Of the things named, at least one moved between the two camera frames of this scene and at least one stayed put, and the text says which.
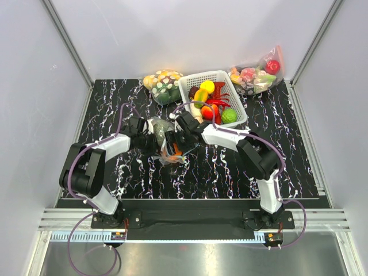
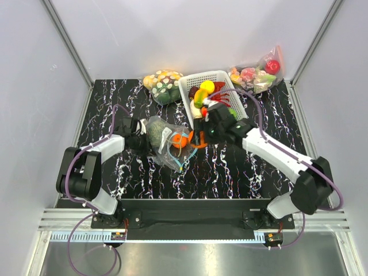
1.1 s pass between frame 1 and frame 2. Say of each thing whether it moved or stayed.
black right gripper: moved
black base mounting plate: stayed
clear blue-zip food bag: moved
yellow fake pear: stayed
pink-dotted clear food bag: stayed
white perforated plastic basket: stayed
